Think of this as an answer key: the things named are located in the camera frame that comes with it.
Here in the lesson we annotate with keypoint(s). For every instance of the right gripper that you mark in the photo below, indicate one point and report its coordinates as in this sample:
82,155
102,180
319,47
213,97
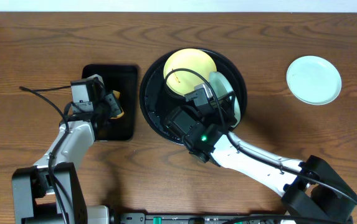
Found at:
223,109

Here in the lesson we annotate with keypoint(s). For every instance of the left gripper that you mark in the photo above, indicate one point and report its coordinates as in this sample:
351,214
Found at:
109,104

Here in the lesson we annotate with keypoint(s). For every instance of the green yellow sponge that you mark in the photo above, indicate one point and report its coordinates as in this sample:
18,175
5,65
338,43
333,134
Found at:
117,110

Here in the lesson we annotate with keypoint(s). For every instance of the mint plate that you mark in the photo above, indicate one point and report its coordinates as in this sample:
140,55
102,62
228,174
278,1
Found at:
221,86
313,80

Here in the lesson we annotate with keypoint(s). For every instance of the yellow plate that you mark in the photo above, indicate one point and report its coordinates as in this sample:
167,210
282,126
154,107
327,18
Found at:
182,82

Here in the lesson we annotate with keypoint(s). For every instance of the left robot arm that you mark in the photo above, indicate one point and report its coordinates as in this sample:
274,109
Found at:
49,191

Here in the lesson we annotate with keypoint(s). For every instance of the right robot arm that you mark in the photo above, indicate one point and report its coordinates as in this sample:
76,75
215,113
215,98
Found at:
311,191

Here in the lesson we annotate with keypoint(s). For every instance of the black rectangular tray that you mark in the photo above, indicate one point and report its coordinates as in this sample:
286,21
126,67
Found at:
124,79

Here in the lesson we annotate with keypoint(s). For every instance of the black round tray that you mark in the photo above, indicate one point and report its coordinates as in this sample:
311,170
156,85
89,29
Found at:
156,102

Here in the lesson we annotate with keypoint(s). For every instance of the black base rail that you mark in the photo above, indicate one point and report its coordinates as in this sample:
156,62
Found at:
162,218

